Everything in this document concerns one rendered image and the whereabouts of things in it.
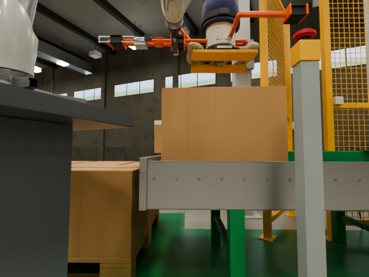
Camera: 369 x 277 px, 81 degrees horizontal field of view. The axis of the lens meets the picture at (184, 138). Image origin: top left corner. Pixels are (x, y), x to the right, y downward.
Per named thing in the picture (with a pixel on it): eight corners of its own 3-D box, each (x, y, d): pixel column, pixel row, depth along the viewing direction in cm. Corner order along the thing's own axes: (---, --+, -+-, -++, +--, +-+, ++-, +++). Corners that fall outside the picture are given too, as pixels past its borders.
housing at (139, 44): (147, 50, 129) (147, 42, 129) (145, 44, 122) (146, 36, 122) (136, 50, 129) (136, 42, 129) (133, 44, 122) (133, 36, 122)
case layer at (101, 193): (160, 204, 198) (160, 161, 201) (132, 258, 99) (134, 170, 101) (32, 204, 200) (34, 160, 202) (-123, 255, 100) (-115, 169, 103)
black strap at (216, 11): (234, 37, 138) (234, 31, 138) (245, 14, 114) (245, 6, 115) (199, 37, 137) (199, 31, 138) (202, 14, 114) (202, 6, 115)
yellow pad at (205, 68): (242, 73, 139) (242, 66, 140) (247, 67, 129) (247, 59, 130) (190, 73, 139) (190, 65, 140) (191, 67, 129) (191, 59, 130)
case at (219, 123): (262, 165, 139) (261, 104, 142) (289, 170, 99) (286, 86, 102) (171, 164, 143) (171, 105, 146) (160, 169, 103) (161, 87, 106)
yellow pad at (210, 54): (252, 61, 120) (252, 52, 121) (258, 53, 110) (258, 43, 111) (191, 61, 120) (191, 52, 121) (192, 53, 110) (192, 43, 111)
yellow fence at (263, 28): (288, 212, 225) (283, 20, 238) (298, 214, 219) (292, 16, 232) (257, 238, 157) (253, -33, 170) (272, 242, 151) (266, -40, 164)
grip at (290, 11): (298, 25, 104) (298, 15, 104) (308, 13, 95) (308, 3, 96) (281, 25, 104) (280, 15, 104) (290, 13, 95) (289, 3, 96)
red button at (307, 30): (308, 49, 76) (308, 38, 77) (321, 38, 69) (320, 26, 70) (289, 49, 76) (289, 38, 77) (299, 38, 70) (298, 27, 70)
